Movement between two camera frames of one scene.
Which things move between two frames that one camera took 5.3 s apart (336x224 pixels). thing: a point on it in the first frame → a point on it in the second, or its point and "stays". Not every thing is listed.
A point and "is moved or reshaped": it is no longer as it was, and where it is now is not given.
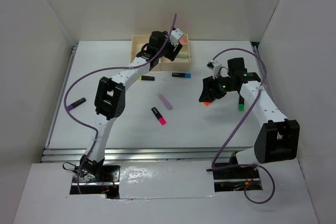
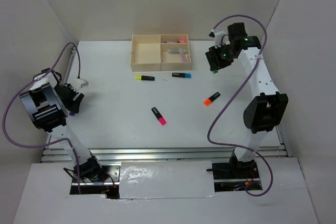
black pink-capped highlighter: [160, 118] stays
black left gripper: [171, 54] → [75, 105]
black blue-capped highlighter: [183, 75] stays
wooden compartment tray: [181, 62] stays
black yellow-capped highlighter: [145, 77] stays
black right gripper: [209, 83] → [216, 63]
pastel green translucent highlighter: [183, 55] is moved or reshaped
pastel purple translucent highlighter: [168, 105] → [182, 56]
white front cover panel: [163, 179] stays
